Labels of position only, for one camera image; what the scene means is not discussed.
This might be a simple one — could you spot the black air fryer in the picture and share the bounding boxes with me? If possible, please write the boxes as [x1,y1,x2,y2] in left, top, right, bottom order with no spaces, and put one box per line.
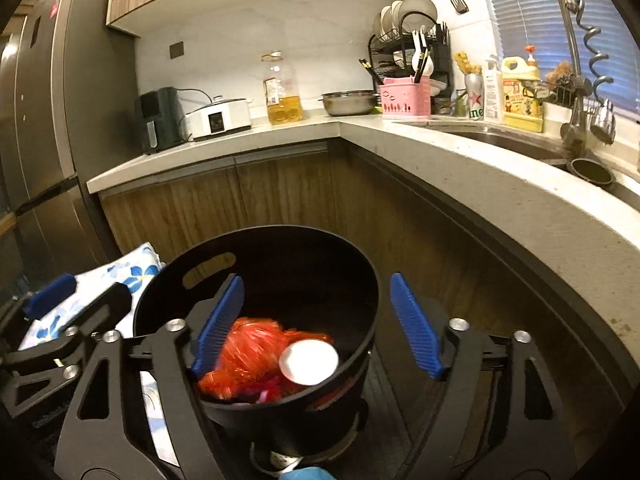
[133,86,187,155]

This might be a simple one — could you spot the steel kitchen faucet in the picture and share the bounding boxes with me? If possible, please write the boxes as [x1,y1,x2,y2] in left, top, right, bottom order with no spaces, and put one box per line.
[551,0,617,158]

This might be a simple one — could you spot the wire sink caddy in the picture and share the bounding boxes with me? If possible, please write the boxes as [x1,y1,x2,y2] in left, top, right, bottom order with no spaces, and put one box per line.
[522,62,581,108]

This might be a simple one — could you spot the red paper cup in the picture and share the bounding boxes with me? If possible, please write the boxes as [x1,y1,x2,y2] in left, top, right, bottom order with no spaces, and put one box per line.
[277,339,346,391]

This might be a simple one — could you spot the window blinds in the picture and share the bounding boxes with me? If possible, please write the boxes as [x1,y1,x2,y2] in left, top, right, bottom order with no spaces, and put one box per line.
[480,0,640,123]

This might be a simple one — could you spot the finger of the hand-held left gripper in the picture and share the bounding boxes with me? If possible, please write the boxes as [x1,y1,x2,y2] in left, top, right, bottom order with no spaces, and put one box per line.
[0,282,133,418]
[0,274,77,356]

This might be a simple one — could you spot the black plastic trash bin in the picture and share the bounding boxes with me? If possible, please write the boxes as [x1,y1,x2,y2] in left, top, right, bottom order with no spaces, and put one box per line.
[132,239,381,458]

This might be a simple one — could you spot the white spoons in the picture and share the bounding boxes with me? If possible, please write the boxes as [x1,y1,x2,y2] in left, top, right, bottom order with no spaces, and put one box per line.
[410,27,428,76]

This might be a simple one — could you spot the yellow detergent bottle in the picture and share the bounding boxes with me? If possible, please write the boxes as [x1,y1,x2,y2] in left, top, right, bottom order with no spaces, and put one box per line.
[501,46,544,133]

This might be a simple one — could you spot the white bowl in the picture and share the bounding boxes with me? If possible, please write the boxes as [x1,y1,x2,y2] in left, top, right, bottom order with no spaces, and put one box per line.
[397,0,438,28]

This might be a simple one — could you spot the pink utensil basket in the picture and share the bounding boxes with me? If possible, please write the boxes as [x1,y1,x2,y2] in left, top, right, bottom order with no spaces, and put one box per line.
[377,76,432,121]

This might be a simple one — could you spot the stainless steel bowl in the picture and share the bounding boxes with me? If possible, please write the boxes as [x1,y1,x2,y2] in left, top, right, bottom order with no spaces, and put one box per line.
[320,90,381,117]

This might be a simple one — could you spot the white pump bottle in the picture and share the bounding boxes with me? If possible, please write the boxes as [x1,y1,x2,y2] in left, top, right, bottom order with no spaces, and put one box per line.
[482,55,506,123]

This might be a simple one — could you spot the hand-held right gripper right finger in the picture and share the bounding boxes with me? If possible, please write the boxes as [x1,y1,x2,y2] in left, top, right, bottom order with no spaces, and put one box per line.
[390,272,586,480]

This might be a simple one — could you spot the white plates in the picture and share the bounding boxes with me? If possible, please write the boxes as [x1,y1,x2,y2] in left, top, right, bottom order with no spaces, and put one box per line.
[372,1,403,41]

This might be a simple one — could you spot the blue floral cloth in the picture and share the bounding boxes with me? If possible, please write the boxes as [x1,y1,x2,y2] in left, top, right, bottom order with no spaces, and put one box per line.
[17,242,181,468]

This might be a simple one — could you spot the silver beer can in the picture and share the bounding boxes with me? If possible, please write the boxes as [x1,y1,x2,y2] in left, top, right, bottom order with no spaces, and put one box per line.
[464,73,486,121]

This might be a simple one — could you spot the grey refrigerator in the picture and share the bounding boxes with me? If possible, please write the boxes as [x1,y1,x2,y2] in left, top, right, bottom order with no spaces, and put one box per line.
[0,0,141,281]

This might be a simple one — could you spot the white electric cooker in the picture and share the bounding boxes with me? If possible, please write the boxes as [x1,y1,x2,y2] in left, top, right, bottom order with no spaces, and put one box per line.
[182,96,252,142]

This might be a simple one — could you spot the stainless steel sink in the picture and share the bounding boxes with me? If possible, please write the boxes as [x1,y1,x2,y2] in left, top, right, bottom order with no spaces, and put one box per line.
[400,120,640,196]

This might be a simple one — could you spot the plain red plastic bag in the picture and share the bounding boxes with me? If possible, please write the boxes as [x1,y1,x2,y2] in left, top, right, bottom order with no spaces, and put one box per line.
[198,317,335,403]

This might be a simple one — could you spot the black dish rack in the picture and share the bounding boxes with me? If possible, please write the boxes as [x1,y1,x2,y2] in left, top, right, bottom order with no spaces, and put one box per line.
[369,20,453,106]

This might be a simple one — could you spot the black power cable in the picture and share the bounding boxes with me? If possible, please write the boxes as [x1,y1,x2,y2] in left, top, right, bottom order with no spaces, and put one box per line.
[177,88,216,106]

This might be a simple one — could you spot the cooking oil bottle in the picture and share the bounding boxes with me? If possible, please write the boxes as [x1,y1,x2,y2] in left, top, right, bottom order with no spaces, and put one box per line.
[260,51,305,126]

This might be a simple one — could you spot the black chopsticks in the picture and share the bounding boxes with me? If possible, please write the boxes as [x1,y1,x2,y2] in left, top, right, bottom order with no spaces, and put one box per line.
[357,58,385,86]
[412,45,433,83]

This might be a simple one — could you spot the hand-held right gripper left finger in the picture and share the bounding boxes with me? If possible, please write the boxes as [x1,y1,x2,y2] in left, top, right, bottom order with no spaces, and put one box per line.
[54,274,246,480]

